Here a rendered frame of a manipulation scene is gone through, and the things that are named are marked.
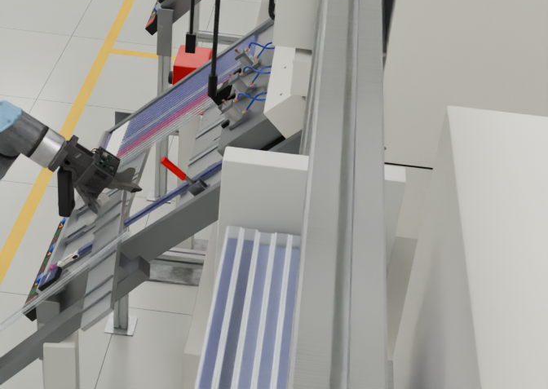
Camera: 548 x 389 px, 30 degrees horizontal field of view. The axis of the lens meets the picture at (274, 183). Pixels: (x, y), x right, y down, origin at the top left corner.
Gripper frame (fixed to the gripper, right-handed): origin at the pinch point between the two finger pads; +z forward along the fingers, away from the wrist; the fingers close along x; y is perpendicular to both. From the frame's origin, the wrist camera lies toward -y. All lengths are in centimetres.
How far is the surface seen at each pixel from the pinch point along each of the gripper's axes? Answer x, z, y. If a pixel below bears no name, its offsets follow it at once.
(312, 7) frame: -11, -3, 65
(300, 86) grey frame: -14, 4, 53
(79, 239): 8.7, -3.4, -20.8
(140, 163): 27.8, 0.1, -7.2
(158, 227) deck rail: -9.9, 3.4, 7.6
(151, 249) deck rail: -9.9, 5.4, 1.8
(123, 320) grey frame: 60, 34, -81
